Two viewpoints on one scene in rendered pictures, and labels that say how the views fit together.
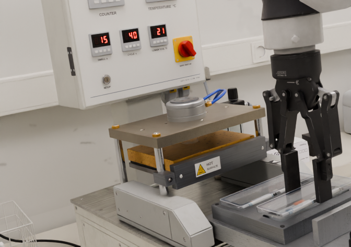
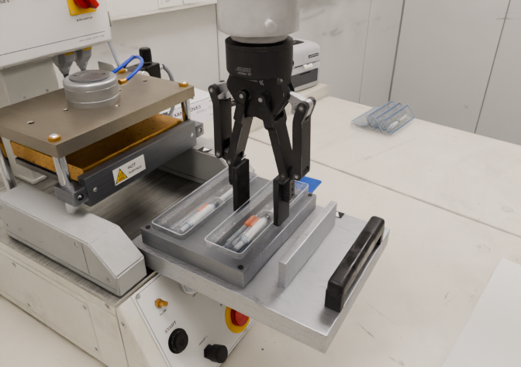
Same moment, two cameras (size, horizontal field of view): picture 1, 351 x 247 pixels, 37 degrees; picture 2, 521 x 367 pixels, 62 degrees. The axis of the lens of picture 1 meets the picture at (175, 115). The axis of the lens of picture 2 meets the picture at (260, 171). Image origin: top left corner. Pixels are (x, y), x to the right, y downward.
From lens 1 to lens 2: 0.35 m
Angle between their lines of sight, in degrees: 29
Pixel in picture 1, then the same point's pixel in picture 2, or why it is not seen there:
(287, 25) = (259, 1)
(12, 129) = not seen: outside the picture
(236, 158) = (163, 153)
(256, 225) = (205, 261)
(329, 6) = not seen: outside the picture
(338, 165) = not seen: hidden behind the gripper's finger
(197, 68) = (100, 23)
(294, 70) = (263, 68)
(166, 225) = (81, 259)
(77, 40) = not seen: outside the picture
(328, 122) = (301, 139)
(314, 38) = (292, 24)
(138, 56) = (12, 5)
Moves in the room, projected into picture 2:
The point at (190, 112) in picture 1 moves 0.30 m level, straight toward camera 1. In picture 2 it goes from (100, 95) to (126, 198)
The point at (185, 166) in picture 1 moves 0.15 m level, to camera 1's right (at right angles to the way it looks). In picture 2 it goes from (100, 176) to (205, 155)
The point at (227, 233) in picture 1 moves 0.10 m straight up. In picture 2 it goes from (164, 265) to (155, 201)
